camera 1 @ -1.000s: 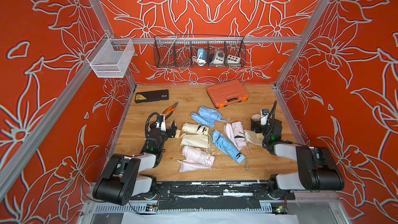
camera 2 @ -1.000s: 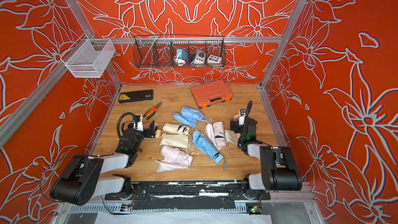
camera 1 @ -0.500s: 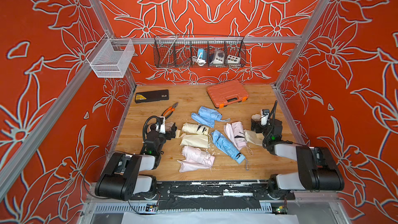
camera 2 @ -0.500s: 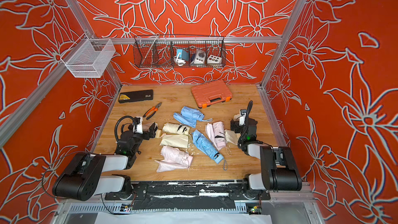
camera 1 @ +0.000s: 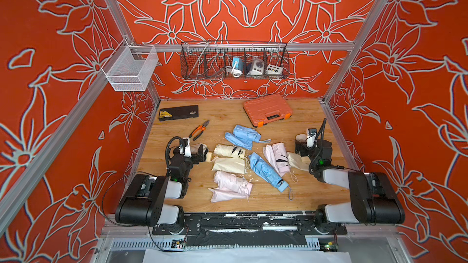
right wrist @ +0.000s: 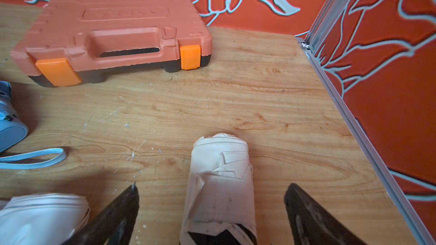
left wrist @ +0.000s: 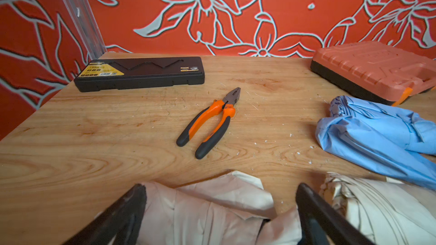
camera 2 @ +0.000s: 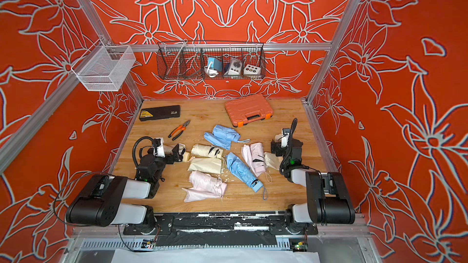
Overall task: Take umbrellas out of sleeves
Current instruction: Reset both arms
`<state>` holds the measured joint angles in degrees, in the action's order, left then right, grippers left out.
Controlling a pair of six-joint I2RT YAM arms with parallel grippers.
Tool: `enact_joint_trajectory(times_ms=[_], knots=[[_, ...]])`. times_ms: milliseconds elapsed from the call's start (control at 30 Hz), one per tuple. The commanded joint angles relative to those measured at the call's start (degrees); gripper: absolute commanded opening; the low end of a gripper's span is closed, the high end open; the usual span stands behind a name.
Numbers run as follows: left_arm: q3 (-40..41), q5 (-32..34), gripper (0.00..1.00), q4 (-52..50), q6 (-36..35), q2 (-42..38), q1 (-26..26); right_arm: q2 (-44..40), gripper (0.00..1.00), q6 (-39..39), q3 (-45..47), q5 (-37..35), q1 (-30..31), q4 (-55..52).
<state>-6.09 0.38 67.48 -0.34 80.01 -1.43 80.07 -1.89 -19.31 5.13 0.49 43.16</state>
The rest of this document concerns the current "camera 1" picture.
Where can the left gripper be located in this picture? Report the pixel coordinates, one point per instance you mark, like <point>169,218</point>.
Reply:
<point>198,159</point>

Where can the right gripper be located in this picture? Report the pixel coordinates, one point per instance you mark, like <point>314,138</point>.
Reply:
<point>303,148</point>

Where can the pink sleeved umbrella long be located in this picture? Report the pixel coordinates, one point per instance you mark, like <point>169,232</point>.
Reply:
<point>233,183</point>

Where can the light blue sleeved umbrella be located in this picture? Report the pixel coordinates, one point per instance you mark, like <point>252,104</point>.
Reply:
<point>244,137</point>

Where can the pink sleeved umbrella short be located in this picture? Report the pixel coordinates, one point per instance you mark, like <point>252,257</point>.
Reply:
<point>281,161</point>

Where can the cream sleeved umbrella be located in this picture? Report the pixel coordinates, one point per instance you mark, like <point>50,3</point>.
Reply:
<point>229,151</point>

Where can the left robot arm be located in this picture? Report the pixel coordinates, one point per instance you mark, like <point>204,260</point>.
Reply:
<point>143,203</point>

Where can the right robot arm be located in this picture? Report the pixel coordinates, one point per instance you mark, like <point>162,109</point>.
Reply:
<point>372,197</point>

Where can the red plastic tool case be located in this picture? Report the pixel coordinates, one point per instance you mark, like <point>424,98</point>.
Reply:
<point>267,109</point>

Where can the black yellow tool box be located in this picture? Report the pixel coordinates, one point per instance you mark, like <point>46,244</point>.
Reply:
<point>176,113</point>

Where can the white mesh basket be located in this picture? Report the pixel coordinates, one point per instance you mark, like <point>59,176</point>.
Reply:
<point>125,73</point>

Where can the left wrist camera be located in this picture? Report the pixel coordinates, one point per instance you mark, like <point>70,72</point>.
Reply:
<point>185,148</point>

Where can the orange handled pliers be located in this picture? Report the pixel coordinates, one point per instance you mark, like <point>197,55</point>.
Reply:
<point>198,131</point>

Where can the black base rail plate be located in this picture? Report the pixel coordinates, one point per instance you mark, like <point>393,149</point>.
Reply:
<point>251,230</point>

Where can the black wire wall basket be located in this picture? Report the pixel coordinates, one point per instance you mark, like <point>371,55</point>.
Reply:
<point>238,60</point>

